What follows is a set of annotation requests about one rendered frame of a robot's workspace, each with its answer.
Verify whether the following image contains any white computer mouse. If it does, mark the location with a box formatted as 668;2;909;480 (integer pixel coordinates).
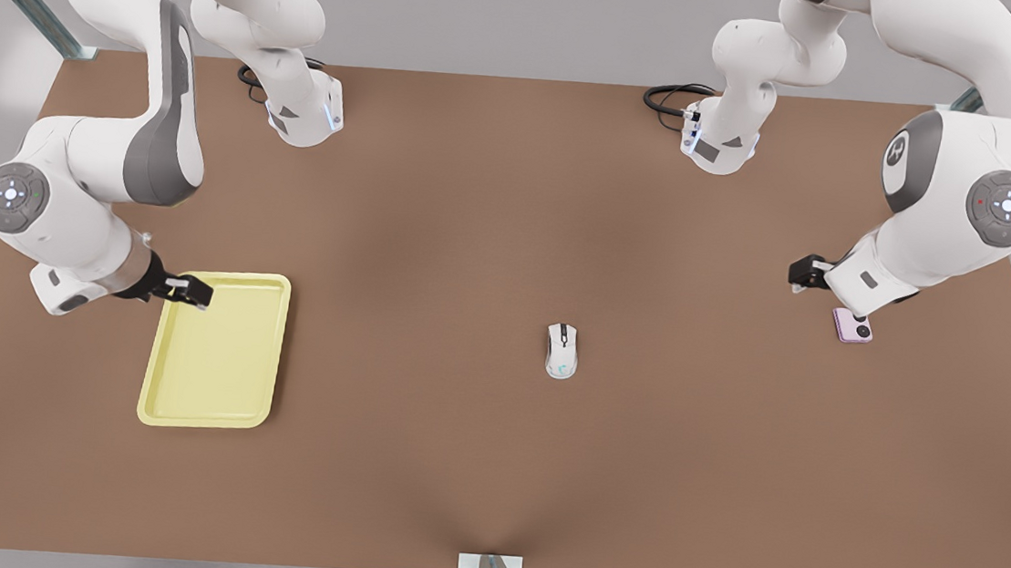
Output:
543;322;582;382

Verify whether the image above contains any black cable loop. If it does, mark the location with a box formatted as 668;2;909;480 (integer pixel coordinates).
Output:
640;79;718;138
235;52;329;109

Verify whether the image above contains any yellow plastic tray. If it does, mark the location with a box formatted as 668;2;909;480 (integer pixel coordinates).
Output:
136;263;294;438

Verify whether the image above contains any pink smartphone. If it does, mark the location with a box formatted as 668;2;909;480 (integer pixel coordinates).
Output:
830;306;876;346

